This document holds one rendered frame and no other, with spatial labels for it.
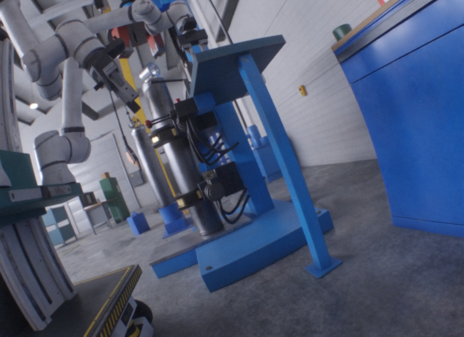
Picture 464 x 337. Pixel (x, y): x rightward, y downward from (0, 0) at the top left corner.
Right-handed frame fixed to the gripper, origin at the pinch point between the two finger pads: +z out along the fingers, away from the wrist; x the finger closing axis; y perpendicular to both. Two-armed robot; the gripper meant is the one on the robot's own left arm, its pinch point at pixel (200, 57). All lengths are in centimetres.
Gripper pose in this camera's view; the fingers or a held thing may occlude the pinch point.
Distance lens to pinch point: 103.0
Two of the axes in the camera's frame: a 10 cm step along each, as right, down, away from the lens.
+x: -9.0, 3.7, -2.2
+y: -2.1, 0.6, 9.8
